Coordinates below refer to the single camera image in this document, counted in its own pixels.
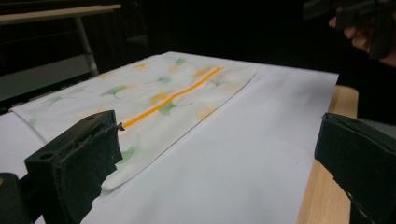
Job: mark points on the metal stand frame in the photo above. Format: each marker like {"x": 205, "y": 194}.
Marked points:
{"x": 46, "y": 14}

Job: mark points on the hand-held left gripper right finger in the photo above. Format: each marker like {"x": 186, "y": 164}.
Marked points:
{"x": 361, "y": 155}

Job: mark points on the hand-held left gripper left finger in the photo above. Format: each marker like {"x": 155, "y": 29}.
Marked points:
{"x": 74, "y": 155}

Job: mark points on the white leaf print cloth bag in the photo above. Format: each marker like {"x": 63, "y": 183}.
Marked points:
{"x": 149, "y": 87}

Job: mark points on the white table mat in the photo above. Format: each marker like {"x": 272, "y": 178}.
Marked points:
{"x": 233, "y": 155}

